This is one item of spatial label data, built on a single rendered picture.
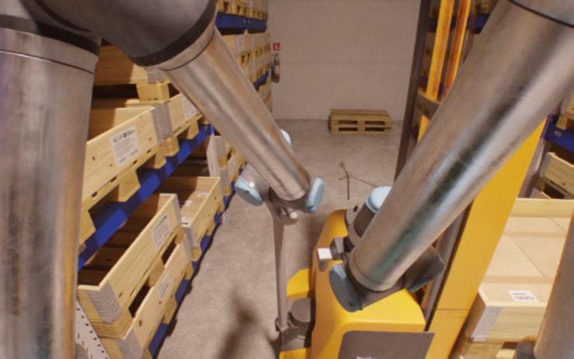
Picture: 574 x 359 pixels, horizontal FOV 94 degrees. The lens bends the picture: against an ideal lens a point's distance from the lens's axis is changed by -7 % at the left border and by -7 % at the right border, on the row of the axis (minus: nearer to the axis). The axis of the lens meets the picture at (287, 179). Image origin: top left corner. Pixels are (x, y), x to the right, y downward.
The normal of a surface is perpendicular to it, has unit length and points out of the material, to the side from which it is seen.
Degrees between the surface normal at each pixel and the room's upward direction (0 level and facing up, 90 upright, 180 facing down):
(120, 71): 90
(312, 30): 90
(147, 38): 118
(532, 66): 102
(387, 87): 90
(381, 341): 90
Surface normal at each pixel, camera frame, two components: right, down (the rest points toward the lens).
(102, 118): -0.07, 0.47
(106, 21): -0.16, 0.81
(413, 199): -0.81, 0.34
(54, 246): 0.93, 0.21
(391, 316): -0.02, -0.88
